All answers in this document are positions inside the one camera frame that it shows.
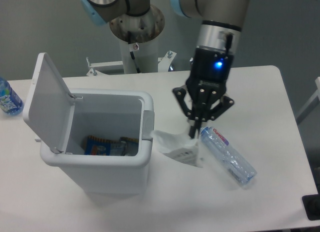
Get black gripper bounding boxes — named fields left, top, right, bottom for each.
left=172, top=47, right=235, bottom=139

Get white paper wrapper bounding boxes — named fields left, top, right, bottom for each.
left=150, top=130, right=203, bottom=168

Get crushed clear plastic bottle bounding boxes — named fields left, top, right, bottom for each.
left=200, top=126, right=257, bottom=186

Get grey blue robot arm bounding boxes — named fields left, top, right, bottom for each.
left=80, top=0, right=250, bottom=138

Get white plastic trash can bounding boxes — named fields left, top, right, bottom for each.
left=40, top=89, right=155, bottom=194

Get white trash can lid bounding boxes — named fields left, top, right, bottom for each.
left=22, top=52, right=83, bottom=154

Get silver snack wrapper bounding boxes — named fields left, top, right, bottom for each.
left=109, top=137, right=139, bottom=157

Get white furniture leg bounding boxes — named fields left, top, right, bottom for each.
left=295, top=77, right=320, bottom=125

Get blue orange snack packet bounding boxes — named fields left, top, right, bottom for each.
left=84, top=135, right=117, bottom=156

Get black table corner clamp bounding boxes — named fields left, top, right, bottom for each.
left=302, top=194, right=320, bottom=221

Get blue labelled water bottle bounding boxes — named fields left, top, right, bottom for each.
left=0, top=77, right=24, bottom=116

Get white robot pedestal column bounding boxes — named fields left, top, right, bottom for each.
left=109, top=4, right=166, bottom=74

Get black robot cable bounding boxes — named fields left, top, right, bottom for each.
left=126, top=30, right=142, bottom=74

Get white metal base frame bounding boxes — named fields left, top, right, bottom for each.
left=86, top=50, right=193, bottom=77

